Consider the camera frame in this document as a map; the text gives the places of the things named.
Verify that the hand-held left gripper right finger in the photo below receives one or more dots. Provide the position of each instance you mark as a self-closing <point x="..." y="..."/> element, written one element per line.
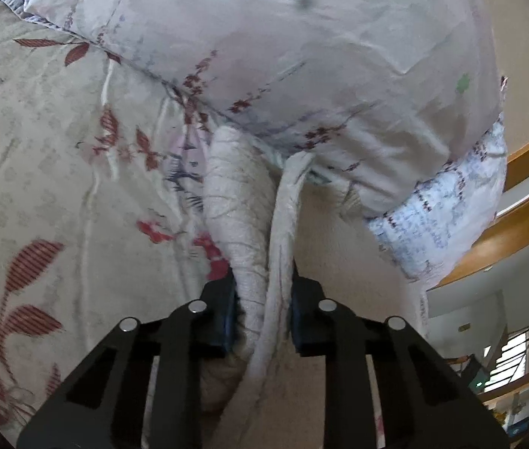
<point x="302" y="322"/>

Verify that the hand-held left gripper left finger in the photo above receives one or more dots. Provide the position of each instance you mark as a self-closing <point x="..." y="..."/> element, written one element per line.
<point x="224" y="318"/>

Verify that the blue print pillow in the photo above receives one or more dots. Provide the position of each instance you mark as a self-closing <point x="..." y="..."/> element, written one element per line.
<point x="442" y="215"/>

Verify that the window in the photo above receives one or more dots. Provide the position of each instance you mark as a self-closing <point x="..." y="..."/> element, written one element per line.
<point x="507" y="358"/>

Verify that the wooden railing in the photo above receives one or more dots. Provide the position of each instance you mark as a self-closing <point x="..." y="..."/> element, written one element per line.
<point x="524" y="400"/>

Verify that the wooden headboard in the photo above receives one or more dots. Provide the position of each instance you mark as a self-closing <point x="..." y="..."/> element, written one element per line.
<point x="521" y="229"/>

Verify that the floral bedspread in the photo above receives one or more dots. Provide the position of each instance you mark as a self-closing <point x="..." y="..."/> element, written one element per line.
<point x="53" y="149"/>

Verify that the white floral pillow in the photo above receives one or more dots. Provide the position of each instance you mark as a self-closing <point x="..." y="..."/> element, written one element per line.
<point x="292" y="46"/>

